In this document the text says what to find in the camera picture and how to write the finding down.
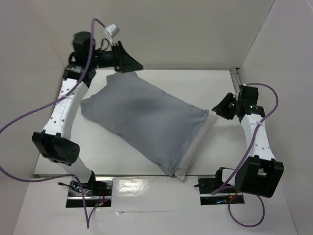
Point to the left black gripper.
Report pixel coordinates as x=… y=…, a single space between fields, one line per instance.
x=122 y=61

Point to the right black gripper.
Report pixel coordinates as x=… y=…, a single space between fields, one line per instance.
x=230 y=105

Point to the white pillow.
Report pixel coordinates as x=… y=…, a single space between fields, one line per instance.
x=184 y=164

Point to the grey pillowcase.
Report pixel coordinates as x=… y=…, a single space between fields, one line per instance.
x=155 y=123

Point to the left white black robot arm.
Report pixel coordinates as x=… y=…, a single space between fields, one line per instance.
x=54 y=142

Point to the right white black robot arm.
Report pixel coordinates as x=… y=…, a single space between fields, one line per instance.
x=258 y=172

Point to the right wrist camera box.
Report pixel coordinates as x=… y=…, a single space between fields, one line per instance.
x=237 y=94

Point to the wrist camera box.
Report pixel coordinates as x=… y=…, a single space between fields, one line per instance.
x=110 y=31
x=237 y=94

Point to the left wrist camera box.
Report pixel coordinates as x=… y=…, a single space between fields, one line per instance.
x=110 y=31

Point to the aluminium rail frame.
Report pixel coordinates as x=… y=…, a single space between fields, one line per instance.
x=251 y=117

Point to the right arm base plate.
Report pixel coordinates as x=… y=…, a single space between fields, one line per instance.
x=207 y=184

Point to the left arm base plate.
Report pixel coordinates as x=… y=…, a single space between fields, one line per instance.
x=101 y=196

